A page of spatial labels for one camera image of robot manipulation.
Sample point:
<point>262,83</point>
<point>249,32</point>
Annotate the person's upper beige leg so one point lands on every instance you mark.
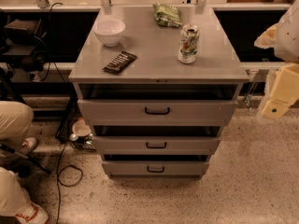
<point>15,121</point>

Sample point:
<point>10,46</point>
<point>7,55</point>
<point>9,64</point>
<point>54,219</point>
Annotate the grey top drawer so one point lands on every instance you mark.
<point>157,112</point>

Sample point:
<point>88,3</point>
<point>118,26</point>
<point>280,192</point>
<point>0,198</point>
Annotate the person's lower beige leg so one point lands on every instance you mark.
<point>13,197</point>

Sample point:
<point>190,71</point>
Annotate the green chip bag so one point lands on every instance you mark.
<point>167,16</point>

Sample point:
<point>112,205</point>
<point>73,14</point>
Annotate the white orange sneaker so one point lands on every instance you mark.
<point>29,145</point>
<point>32,214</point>

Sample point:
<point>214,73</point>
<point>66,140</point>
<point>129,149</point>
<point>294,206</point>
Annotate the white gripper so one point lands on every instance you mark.
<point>288,37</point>

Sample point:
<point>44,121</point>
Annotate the wire basket with cups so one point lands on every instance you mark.
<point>81,137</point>

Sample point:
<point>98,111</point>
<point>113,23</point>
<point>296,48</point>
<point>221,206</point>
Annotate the grey drawer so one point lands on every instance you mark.
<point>155,145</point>
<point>163,168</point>
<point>157,112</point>

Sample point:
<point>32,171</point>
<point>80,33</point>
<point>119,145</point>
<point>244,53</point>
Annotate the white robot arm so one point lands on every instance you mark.
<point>283,37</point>

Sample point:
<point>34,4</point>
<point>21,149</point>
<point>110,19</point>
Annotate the white orange upper sneaker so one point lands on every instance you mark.
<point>29,145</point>

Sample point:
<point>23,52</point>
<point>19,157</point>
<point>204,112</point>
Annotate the person's beige leg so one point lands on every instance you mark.
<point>13,197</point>
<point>15,121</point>

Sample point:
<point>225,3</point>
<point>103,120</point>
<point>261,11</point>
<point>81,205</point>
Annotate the grey bottom drawer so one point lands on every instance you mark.
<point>163,168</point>

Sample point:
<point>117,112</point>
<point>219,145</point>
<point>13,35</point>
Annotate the white bowl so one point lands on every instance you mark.
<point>109,32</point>

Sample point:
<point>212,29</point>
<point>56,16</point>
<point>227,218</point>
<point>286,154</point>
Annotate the white green soda can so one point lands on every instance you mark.
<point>188,44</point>

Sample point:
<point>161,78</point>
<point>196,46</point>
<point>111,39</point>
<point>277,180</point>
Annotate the black tripod leg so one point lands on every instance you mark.
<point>30,159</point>

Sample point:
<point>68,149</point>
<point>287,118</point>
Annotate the grey drawer cabinet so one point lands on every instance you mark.
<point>157,74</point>

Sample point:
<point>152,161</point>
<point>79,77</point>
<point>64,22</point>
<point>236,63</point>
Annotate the black equipment on left shelf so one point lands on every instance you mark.
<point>19,43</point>

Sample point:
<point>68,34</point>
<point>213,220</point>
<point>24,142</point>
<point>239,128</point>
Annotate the white orange lower sneaker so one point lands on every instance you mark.
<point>32,214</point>

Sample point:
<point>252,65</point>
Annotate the dark snack bar wrapper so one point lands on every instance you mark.
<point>118,64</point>

